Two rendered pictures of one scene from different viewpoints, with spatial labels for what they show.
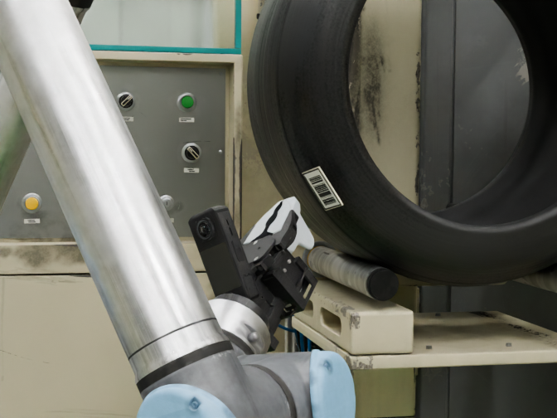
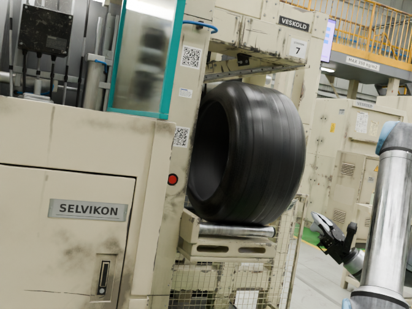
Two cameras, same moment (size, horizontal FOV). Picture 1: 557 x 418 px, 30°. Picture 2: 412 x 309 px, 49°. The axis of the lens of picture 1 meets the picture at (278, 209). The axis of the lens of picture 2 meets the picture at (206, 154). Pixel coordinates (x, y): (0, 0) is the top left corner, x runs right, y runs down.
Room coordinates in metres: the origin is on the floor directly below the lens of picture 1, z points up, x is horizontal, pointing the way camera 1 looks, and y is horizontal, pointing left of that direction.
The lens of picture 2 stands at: (2.06, 1.53, 1.27)
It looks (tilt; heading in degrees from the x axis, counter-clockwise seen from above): 3 degrees down; 258
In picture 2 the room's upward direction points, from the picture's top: 9 degrees clockwise
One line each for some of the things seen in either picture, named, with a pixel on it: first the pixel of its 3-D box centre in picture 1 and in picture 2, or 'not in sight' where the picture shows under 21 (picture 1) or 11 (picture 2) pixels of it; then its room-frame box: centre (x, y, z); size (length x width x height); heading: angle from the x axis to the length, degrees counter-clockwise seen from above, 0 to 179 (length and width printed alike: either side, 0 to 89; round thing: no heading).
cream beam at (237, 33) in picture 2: not in sight; (242, 38); (1.53, -0.56, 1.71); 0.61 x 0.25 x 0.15; 12
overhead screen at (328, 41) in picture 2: not in sight; (312, 37); (-0.20, -3.85, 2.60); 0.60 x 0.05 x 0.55; 13
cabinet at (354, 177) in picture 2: not in sight; (368, 200); (-1.52, -4.11, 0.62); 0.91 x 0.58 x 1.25; 13
